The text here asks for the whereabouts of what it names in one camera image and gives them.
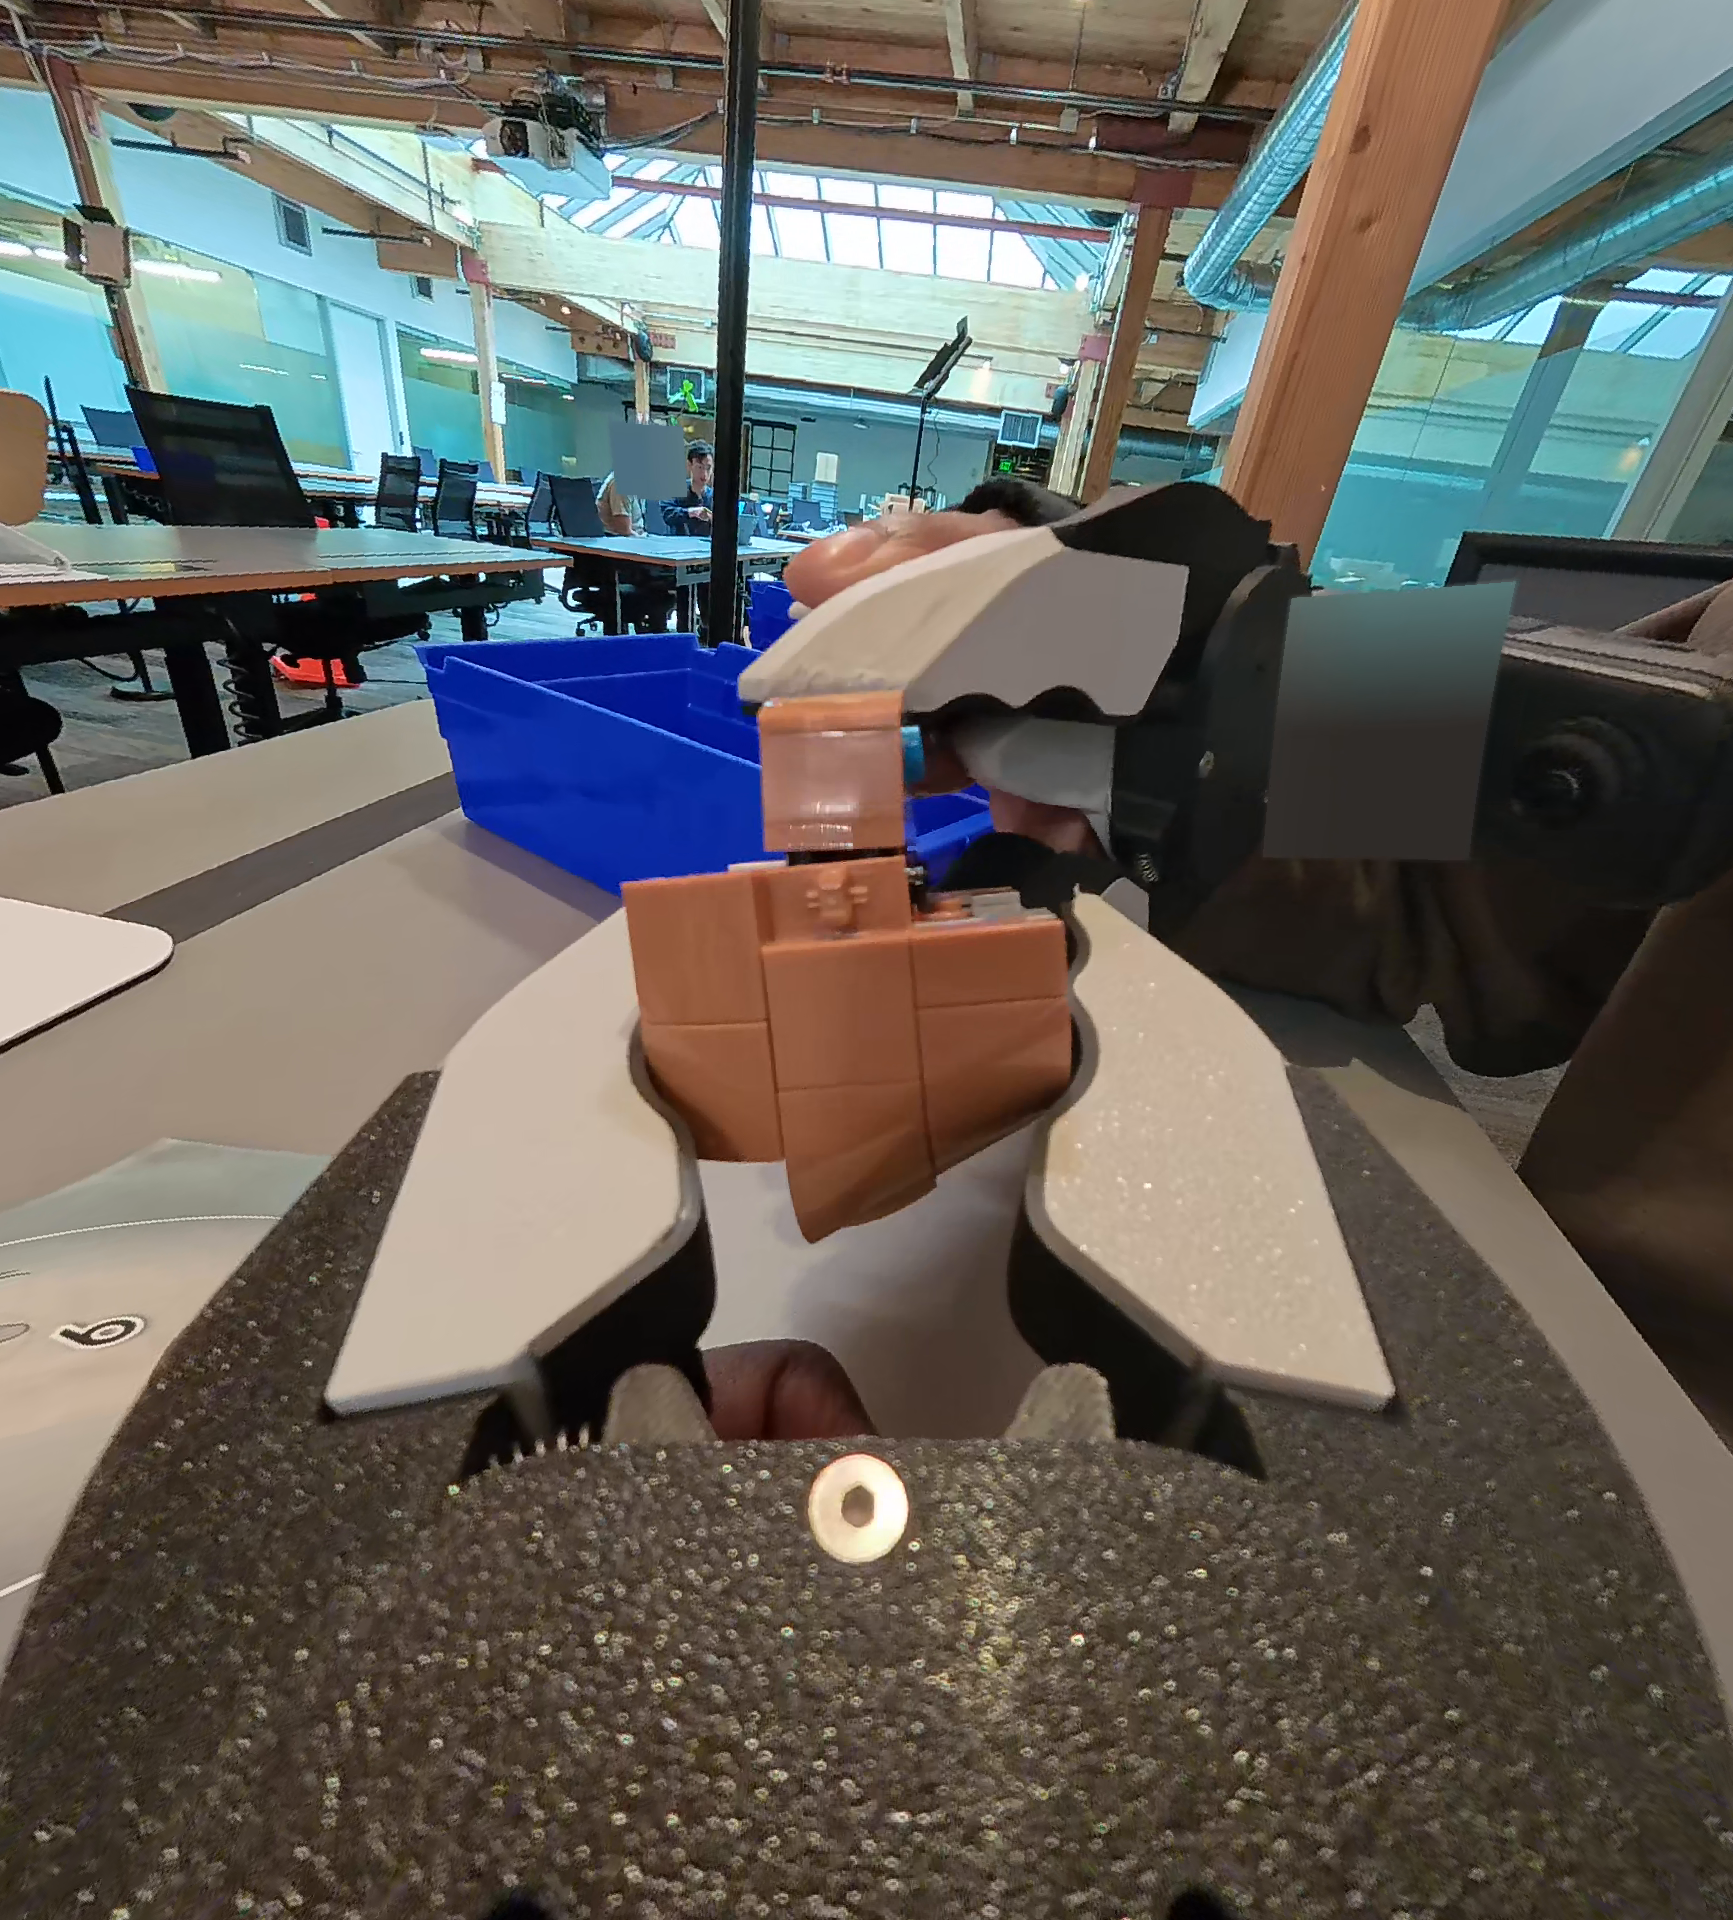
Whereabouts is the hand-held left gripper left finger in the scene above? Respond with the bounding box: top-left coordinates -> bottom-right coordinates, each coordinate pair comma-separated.
323,905 -> 720,1420

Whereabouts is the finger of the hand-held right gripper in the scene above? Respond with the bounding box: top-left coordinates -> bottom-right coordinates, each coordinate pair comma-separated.
957,716 -> 1115,841
734,510 -> 1191,738

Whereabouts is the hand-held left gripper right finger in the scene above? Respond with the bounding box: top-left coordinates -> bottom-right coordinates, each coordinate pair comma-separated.
1010,894 -> 1398,1411

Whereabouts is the small brown brick piece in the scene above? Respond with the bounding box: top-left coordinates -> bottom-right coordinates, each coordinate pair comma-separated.
755,690 -> 931,864

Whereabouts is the brown toy brick model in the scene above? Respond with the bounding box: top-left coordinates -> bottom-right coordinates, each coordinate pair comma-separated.
623,852 -> 1076,1244

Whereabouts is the person's right forearm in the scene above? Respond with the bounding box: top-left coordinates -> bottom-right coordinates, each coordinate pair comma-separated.
1197,523 -> 1733,1569

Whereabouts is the grey desk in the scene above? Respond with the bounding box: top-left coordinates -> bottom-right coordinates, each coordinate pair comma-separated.
0,695 -> 1733,1920

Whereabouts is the wooden office desk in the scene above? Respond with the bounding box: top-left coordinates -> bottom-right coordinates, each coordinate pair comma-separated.
0,516 -> 568,759

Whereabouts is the person's right hand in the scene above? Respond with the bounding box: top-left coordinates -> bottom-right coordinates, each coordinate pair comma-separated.
783,482 -> 1080,613

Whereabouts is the black pole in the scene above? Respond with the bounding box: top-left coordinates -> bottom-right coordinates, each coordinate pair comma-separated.
712,0 -> 767,647

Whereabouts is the blue plastic bin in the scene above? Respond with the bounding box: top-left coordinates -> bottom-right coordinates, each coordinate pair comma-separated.
416,575 -> 996,898

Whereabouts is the grey instruction booklet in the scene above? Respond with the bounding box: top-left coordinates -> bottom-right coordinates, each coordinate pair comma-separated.
0,1135 -> 342,1643

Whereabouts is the wooden column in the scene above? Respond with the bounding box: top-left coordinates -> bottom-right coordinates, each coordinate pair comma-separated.
1223,0 -> 1517,564

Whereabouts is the ceiling projector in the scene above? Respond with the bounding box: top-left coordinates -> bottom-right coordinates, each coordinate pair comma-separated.
483,90 -> 613,200

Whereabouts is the dark monitor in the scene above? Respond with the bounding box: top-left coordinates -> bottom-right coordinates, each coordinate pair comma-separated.
126,384 -> 317,530

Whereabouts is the corrugated silver duct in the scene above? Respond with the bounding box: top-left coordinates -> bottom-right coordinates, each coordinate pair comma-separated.
1182,29 -> 1355,310

